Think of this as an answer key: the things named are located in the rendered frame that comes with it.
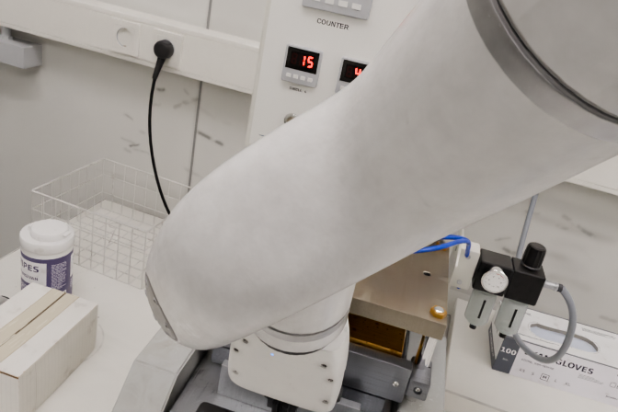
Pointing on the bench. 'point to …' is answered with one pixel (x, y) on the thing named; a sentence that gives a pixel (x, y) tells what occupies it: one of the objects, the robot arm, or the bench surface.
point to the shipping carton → (41, 344)
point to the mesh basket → (106, 220)
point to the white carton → (546, 323)
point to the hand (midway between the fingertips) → (283, 400)
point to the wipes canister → (47, 254)
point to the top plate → (410, 291)
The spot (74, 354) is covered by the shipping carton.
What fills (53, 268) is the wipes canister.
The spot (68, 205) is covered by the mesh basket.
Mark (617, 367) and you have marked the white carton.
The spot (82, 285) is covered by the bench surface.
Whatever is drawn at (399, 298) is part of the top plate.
